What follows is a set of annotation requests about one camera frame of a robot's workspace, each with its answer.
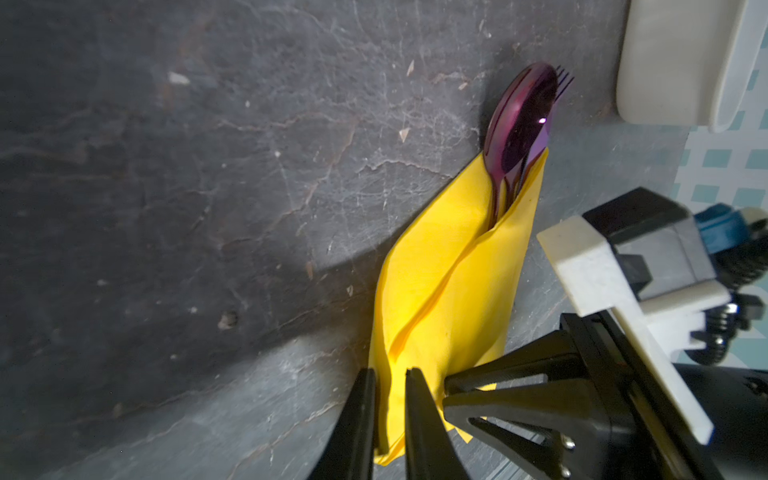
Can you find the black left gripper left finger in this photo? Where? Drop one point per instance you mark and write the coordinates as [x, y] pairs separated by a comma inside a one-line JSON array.
[[350, 448]]

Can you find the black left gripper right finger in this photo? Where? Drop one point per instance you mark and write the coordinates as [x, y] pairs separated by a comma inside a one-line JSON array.
[[429, 451]]

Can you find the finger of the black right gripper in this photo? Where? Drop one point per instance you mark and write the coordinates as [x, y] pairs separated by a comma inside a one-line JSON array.
[[553, 355], [550, 430]]

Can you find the white plastic tub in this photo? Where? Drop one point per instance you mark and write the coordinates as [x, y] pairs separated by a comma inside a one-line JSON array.
[[688, 63]]

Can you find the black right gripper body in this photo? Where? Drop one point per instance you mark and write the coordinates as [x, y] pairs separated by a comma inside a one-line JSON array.
[[631, 430]]

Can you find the yellow paper napkin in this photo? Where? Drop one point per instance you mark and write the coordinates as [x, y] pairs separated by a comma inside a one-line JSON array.
[[446, 292]]

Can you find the purple spoon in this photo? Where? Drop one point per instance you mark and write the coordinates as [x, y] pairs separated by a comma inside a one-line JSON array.
[[515, 124]]

